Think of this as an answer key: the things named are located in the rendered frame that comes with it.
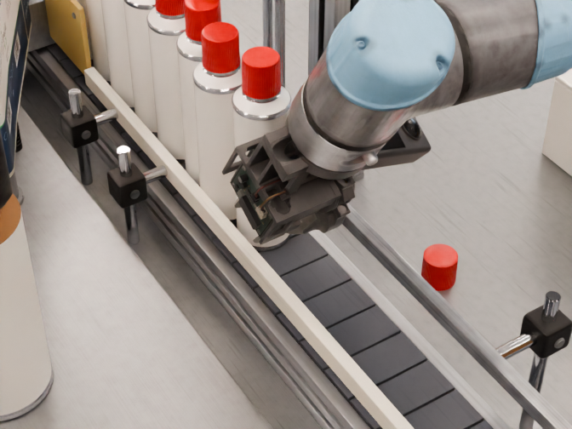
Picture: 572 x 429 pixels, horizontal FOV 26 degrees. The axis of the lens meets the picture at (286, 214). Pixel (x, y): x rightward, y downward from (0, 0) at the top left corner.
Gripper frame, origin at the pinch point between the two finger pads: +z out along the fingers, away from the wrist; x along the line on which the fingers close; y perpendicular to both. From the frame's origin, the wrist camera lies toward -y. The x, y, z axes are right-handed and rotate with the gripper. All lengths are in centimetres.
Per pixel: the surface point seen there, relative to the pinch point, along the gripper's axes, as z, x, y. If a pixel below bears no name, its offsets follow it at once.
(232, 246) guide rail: 3.0, 0.1, 4.9
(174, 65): 2.6, -18.3, 1.7
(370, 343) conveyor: -1.8, 14.0, -0.4
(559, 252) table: 4.2, 13.7, -26.2
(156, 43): 1.6, -20.5, 2.7
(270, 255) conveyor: 5.2, 1.9, 1.2
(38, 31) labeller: 24.1, -36.1, 5.4
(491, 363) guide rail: -15.0, 20.8, -2.6
